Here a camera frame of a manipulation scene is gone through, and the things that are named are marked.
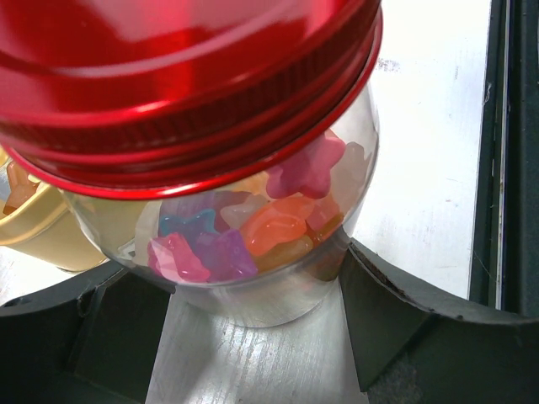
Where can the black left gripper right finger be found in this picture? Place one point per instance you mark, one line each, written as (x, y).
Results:
(415, 343)

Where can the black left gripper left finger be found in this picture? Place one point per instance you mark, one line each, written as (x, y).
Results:
(90, 339)

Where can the clear glass jar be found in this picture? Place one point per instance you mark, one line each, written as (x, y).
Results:
(262, 251)

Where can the red round jar lid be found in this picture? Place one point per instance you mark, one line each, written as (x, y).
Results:
(155, 99)

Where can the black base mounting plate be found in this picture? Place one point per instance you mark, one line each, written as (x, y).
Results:
(504, 266)

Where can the gold square candy tin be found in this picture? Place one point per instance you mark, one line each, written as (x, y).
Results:
(36, 221)

